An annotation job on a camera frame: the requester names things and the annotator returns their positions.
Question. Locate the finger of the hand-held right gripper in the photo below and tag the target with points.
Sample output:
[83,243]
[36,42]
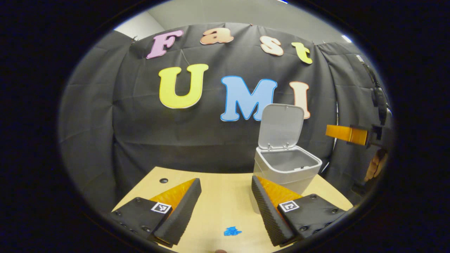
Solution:
[346,134]

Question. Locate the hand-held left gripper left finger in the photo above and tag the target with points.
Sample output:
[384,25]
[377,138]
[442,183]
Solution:
[181,218]

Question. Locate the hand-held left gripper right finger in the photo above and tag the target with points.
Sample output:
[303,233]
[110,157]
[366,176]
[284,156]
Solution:
[269,218]

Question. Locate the white desktop garbage bin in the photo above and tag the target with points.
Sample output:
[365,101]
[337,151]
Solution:
[281,130]

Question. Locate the blue paper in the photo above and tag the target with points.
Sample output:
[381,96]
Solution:
[232,231]

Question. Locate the wooden desktop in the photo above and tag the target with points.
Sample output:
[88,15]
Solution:
[218,196]

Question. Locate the black backdrop cloth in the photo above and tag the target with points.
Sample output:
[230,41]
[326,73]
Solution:
[175,140]

